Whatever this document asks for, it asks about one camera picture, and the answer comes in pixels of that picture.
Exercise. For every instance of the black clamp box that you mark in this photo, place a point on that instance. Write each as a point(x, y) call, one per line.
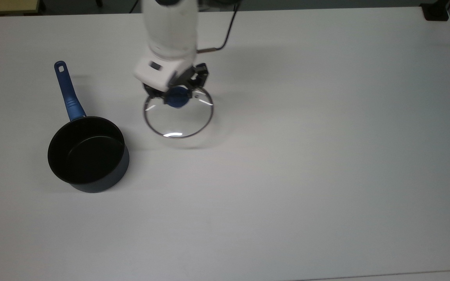
point(435, 11)

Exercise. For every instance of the light wooden furniture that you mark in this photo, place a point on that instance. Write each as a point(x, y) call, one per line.
point(6, 6)

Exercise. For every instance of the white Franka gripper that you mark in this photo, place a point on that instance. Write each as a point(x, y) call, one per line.
point(158, 72)

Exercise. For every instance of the glass lid with blue knob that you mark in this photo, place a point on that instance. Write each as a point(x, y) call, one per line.
point(178, 119)

